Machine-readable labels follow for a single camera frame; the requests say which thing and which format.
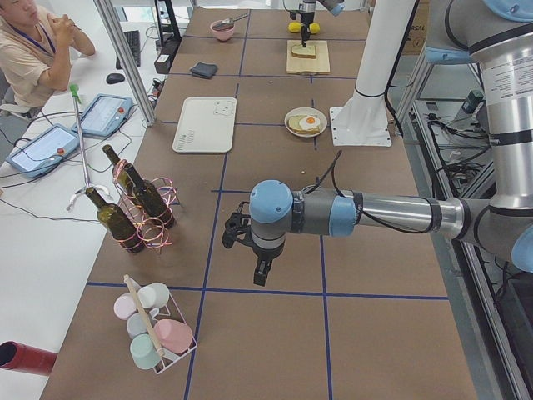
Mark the white cup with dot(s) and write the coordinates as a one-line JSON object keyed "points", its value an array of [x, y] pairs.
{"points": [[154, 295]]}

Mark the reacher grabber tool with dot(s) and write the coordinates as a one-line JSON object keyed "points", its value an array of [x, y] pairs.
{"points": [[73, 88]]}

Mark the grey folded cloth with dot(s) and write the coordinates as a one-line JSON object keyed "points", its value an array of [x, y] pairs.
{"points": [[204, 70]]}

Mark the copper wire bottle rack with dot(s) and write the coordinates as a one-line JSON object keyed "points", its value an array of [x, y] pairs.
{"points": [[150, 230]]}

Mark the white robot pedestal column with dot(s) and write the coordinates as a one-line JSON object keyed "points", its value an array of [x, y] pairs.
{"points": [[389, 23]]}

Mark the black computer mouse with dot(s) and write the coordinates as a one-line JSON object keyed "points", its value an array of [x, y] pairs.
{"points": [[114, 78]]}

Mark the red tube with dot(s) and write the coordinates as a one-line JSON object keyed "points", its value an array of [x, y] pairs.
{"points": [[23, 358]]}

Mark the wooden rack handle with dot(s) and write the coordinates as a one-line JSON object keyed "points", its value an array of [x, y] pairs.
{"points": [[144, 317]]}

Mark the blue teach pendant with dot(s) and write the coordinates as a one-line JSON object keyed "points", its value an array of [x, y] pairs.
{"points": [[104, 115], [43, 153]]}

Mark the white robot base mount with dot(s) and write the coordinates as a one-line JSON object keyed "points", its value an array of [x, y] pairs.
{"points": [[353, 127]]}

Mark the pink cup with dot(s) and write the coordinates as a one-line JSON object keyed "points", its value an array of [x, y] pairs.
{"points": [[174, 335]]}

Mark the black keyboard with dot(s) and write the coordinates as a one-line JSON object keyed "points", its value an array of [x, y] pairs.
{"points": [[133, 41]]}

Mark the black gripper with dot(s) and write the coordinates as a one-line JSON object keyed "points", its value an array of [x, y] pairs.
{"points": [[266, 252], [306, 17]]}

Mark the wooden cutting board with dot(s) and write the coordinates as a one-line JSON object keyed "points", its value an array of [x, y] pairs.
{"points": [[319, 65]]}

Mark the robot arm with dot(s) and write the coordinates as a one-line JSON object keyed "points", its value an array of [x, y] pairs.
{"points": [[498, 36], [306, 10]]}

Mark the fried egg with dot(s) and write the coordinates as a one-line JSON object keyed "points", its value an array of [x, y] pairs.
{"points": [[310, 122]]}

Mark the grey cup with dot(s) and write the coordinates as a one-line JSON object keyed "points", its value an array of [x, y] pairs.
{"points": [[135, 325]]}

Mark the yellow lemon toy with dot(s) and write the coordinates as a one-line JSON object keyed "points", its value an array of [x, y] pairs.
{"points": [[295, 27]]}

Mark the pink bowl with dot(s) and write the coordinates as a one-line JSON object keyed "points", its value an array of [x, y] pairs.
{"points": [[223, 30]]}

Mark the cream bear serving tray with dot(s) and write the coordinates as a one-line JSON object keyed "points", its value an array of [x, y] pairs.
{"points": [[206, 125]]}

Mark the bread slice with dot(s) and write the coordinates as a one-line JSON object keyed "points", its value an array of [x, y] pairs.
{"points": [[303, 51], [293, 123]]}

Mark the metal scoop in bowl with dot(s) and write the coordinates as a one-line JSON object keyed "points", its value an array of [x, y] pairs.
{"points": [[233, 19]]}

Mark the white round plate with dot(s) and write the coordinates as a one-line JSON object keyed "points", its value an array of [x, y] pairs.
{"points": [[306, 111]]}

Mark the dark green wine bottle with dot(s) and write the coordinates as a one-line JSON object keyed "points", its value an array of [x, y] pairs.
{"points": [[115, 220]]}

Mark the white wire cup rack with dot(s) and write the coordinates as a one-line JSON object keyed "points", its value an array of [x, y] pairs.
{"points": [[169, 311]]}

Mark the lilac cup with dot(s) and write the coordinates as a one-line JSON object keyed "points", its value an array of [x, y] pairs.
{"points": [[124, 307]]}

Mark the mint green cup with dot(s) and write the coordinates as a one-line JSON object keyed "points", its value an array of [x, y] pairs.
{"points": [[143, 352]]}

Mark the seated person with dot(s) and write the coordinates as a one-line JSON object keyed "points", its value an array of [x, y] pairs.
{"points": [[35, 51]]}

